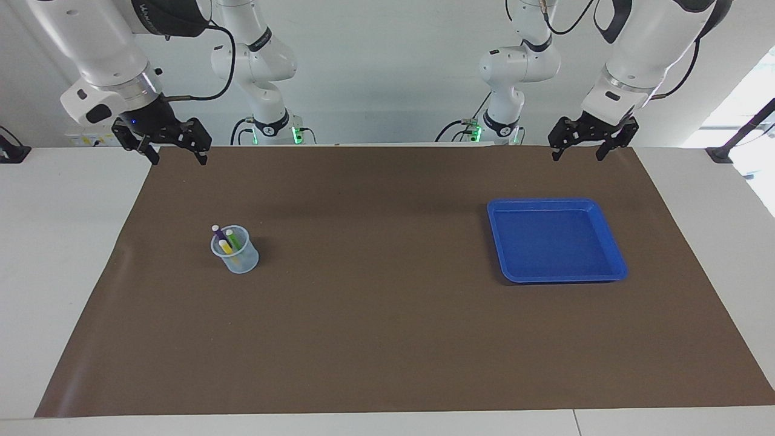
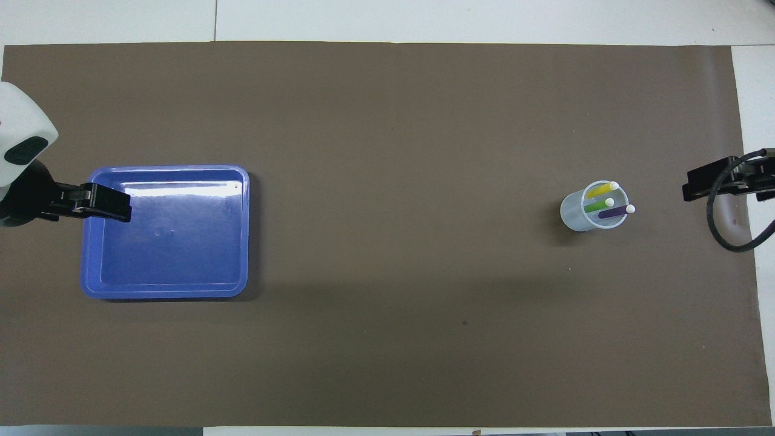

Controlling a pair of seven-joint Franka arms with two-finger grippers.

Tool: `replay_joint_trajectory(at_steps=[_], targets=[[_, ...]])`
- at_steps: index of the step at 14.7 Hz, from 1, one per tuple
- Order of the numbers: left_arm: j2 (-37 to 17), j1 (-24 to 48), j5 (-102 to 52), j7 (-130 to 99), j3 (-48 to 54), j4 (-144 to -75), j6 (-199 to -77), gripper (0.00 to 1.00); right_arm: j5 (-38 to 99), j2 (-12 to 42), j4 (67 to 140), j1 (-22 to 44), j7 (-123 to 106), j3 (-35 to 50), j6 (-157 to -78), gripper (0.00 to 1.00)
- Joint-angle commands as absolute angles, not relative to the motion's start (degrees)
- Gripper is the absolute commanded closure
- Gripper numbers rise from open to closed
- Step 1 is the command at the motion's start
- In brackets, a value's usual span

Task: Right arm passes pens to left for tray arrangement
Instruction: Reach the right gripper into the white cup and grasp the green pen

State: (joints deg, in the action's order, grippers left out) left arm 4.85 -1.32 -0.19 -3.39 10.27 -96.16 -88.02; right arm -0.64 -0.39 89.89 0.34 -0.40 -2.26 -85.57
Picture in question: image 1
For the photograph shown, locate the translucent blue mesh pen cup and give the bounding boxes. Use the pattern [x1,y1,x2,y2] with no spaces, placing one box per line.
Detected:
[210,225,260,274]

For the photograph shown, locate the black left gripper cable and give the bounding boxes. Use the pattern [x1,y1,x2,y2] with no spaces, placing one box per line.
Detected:
[651,36,703,101]

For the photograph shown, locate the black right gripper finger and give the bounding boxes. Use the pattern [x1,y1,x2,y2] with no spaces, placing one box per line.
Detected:
[174,118,213,165]
[112,119,161,165]

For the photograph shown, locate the small black table clamp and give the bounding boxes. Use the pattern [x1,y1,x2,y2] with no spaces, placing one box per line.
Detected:
[0,126,32,164]

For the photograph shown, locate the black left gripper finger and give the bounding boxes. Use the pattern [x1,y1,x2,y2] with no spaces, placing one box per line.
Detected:
[548,118,582,161]
[596,121,639,161]

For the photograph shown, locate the brown table mat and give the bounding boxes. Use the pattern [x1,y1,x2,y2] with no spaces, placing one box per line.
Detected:
[35,144,775,418]

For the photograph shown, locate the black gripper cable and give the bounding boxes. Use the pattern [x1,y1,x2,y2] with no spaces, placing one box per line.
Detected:
[651,36,703,101]
[160,21,237,102]

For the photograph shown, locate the blue plastic tray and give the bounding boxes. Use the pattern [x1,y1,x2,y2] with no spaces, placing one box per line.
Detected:
[487,198,628,284]

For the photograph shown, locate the black base cable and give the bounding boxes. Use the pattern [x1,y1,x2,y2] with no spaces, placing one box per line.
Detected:
[435,91,492,144]
[230,117,258,146]

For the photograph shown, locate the white wall socket box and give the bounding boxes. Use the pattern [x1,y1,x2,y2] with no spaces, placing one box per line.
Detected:
[65,124,122,147]

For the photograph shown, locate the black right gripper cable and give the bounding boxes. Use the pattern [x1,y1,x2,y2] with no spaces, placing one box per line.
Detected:
[160,21,237,102]

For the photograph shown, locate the black stand with pole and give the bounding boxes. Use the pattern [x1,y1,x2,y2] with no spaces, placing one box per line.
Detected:
[705,98,775,164]

